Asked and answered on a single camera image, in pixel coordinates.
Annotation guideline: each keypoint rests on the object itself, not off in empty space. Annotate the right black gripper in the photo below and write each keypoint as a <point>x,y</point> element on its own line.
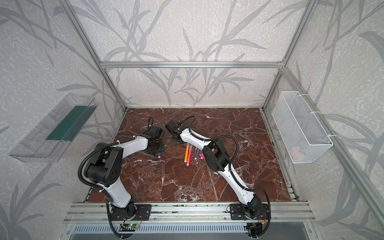
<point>177,139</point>

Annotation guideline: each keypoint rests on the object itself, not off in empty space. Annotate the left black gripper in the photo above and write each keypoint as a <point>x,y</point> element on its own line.
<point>156,147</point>

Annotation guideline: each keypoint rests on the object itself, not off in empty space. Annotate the orange marker pen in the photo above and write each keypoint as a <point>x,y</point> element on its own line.
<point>187,153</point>

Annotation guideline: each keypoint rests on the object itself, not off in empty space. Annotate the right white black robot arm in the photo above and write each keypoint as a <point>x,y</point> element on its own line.
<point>219,161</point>

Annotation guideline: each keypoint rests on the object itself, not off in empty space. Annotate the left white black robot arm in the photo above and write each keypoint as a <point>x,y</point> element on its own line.
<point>102,168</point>

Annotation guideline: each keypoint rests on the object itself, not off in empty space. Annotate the green circuit board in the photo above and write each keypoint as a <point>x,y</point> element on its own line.
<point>129,227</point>

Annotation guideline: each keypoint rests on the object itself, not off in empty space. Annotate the pink object in basket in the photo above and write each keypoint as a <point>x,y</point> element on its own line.
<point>296,153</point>

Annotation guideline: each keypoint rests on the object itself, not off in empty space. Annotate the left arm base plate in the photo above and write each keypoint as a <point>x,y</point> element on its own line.
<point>141,211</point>

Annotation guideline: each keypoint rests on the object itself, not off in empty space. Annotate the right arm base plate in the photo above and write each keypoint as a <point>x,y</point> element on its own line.
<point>237,213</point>

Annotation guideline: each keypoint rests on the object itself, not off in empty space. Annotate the clear plastic wall tray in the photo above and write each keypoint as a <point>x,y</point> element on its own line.
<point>47,142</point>

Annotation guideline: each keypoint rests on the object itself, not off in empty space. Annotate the white wire mesh basket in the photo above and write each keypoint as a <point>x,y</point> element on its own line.
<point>299,126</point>

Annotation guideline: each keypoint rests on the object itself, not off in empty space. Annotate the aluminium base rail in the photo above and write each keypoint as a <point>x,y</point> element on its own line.
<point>192,212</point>

